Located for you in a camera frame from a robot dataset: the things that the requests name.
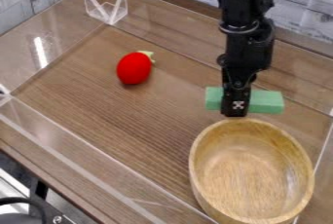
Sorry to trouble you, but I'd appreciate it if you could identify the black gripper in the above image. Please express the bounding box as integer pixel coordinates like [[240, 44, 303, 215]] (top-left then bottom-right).
[[217, 19, 276, 117]]

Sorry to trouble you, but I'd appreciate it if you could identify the green rectangular block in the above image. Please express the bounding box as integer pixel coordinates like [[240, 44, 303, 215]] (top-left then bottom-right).
[[207, 87, 285, 114]]

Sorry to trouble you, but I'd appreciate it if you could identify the light wooden bowl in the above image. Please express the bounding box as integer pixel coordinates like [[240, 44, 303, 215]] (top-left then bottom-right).
[[189, 119, 315, 224]]

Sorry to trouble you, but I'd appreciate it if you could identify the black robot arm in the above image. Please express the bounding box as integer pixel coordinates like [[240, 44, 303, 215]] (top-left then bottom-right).
[[217, 0, 275, 117]]

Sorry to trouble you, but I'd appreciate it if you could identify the red plush strawberry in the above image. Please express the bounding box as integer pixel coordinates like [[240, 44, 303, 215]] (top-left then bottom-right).
[[117, 51, 156, 85]]

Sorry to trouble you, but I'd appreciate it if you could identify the clear acrylic corner bracket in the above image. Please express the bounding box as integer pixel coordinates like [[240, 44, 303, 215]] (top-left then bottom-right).
[[84, 0, 128, 25]]

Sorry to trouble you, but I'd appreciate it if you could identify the clear acrylic tray wall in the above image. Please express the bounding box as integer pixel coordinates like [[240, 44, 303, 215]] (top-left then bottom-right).
[[0, 93, 216, 224]]

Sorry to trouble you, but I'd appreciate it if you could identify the black cable under table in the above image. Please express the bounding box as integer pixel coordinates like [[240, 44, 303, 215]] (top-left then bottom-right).
[[0, 196, 57, 224]]

